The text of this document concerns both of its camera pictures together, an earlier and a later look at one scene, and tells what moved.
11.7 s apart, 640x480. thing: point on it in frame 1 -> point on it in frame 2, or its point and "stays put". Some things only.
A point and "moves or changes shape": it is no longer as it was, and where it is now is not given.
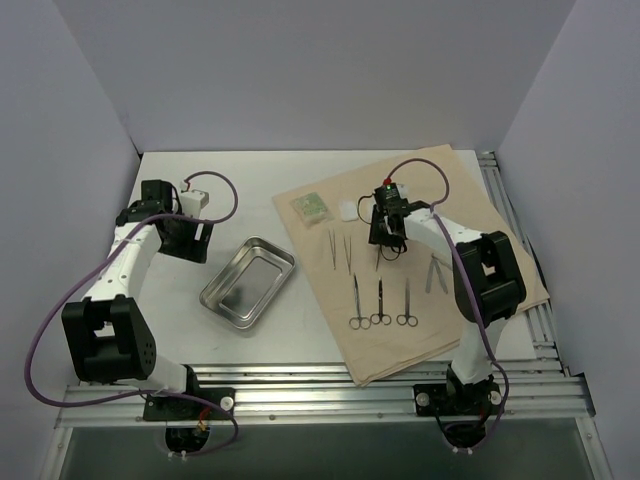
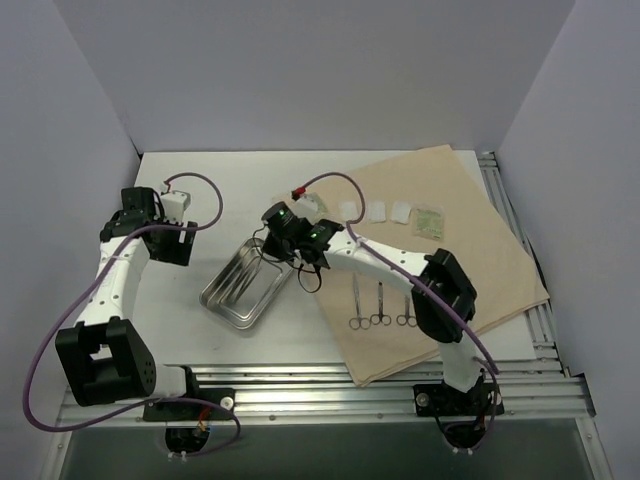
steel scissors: (380, 317) stays put
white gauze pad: (348, 210) stays put
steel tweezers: (333, 250) moves or changes shape
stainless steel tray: (242, 290) stays put
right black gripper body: (379, 230) -> (273, 245)
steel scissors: (357, 322) stays put
